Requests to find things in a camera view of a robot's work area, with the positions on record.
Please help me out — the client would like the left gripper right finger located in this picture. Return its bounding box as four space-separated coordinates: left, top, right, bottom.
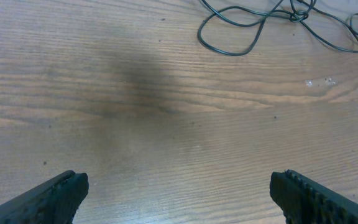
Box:
270 170 358 224

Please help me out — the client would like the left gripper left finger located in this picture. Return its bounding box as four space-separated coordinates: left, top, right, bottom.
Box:
0 170 89 224

